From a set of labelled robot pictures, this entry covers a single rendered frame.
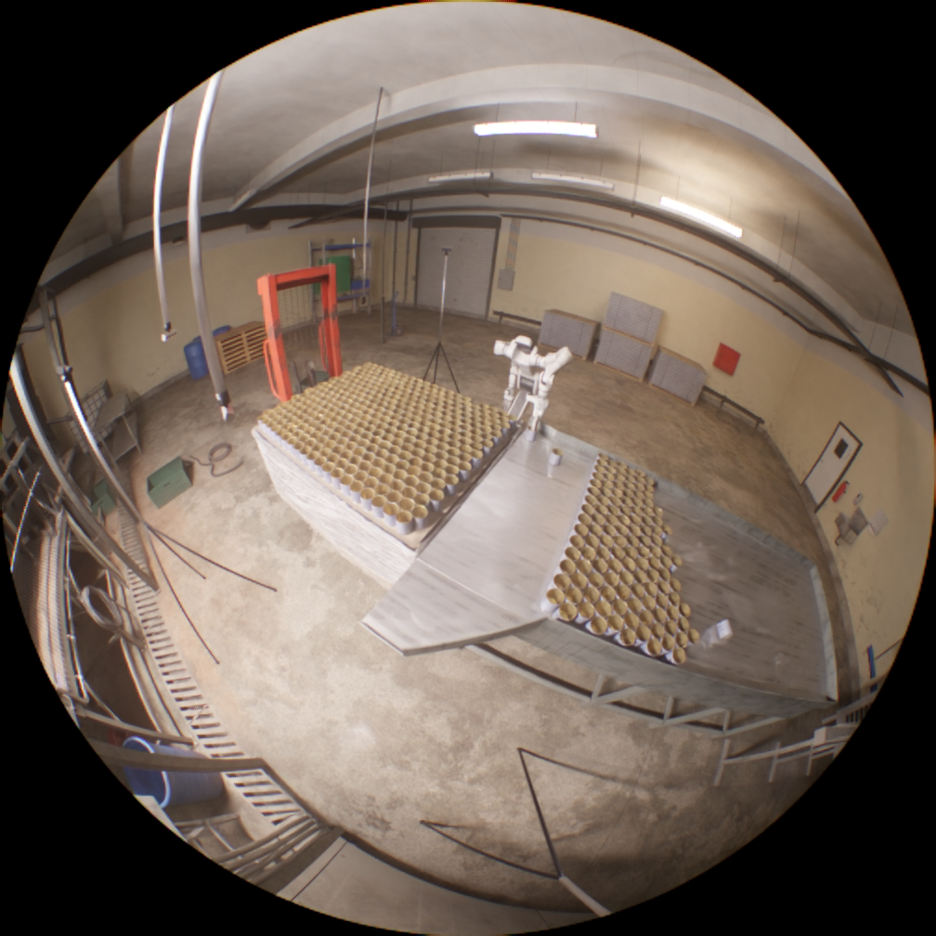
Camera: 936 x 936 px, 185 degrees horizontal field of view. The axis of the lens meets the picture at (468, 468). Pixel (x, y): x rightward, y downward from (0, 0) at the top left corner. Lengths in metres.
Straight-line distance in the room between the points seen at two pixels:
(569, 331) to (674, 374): 3.03
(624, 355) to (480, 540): 7.33
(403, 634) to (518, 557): 0.55
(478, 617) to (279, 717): 1.71
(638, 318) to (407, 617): 7.76
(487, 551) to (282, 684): 1.76
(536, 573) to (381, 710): 1.41
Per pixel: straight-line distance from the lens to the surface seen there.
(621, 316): 7.98
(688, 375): 8.31
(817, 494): 8.41
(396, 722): 2.09
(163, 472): 4.48
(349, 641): 2.22
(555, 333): 8.26
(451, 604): 1.07
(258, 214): 9.45
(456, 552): 1.18
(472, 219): 10.77
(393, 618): 1.06
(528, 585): 1.16
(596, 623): 1.16
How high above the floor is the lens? 2.07
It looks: 41 degrees down
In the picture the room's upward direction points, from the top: 7 degrees clockwise
